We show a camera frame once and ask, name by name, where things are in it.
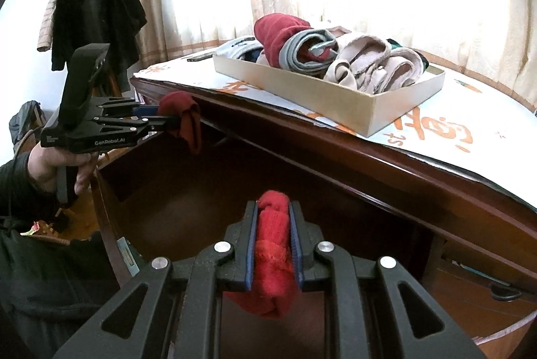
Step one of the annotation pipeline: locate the white tray with wooden rim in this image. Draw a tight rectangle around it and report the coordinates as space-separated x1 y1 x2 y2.
212 27 446 138

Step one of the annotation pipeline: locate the white cloth with dark print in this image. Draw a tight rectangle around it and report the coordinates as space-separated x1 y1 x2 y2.
218 38 265 62

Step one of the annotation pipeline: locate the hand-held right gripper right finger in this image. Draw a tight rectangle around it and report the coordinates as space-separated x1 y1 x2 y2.
289 201 487 359

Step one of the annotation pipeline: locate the grey underwear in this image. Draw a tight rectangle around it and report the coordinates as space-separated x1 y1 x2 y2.
279 28 339 73

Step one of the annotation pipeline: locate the dark wooden table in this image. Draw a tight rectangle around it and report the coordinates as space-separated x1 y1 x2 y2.
130 76 537 347

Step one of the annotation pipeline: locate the maroon underwear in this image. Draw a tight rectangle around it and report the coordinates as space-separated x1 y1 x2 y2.
158 91 203 155

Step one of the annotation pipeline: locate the person's dark clothing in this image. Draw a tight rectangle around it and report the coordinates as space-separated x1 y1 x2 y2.
0 228 142 359

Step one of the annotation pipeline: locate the black smartphone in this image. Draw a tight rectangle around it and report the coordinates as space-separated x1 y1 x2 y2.
186 51 219 63

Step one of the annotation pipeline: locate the dotted beige underwear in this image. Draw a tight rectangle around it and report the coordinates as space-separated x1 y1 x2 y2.
323 32 393 91

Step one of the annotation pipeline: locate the person's left forearm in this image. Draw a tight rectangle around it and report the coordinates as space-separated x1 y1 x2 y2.
0 151 58 234

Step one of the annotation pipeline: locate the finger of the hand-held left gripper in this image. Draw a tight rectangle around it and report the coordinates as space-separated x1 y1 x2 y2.
94 116 182 134
98 98 160 117

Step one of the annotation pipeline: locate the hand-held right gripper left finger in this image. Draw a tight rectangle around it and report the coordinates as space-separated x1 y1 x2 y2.
52 200 257 359

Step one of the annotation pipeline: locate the black hanging jacket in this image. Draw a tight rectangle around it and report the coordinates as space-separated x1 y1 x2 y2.
51 0 148 92

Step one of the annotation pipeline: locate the white orange printed table cover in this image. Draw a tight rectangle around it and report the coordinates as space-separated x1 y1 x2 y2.
136 47 537 214

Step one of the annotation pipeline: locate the person's left hand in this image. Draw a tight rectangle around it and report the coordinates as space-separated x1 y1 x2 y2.
27 144 98 196

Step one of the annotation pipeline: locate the metal drawer lock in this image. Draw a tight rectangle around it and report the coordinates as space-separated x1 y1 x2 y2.
117 237 139 276

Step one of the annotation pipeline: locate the beige knit underwear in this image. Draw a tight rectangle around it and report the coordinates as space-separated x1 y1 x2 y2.
356 47 429 95

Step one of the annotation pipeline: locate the wooden drawer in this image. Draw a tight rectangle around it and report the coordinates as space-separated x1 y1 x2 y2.
90 128 435 359

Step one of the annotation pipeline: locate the dark grey bag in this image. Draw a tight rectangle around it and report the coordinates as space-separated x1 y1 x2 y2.
8 100 48 155

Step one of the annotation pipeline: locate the dark red underwear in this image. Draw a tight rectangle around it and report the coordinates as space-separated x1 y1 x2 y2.
254 12 313 70

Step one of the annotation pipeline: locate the small side drawer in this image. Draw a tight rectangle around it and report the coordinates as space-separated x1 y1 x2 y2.
432 236 537 344

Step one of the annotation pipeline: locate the red sock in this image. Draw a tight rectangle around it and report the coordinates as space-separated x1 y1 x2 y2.
222 190 301 320

